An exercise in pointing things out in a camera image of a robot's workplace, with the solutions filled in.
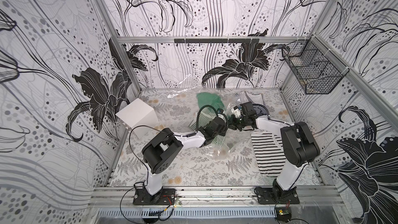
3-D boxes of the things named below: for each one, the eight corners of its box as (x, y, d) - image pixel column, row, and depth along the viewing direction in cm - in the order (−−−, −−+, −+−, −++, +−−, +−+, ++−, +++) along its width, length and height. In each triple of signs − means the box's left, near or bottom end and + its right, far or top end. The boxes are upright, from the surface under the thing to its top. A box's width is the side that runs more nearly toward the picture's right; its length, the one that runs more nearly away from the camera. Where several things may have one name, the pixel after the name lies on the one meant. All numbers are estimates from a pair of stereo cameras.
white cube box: (123, 126, 101) (114, 113, 90) (143, 110, 109) (137, 97, 98) (141, 141, 93) (133, 130, 82) (161, 123, 102) (156, 110, 91)
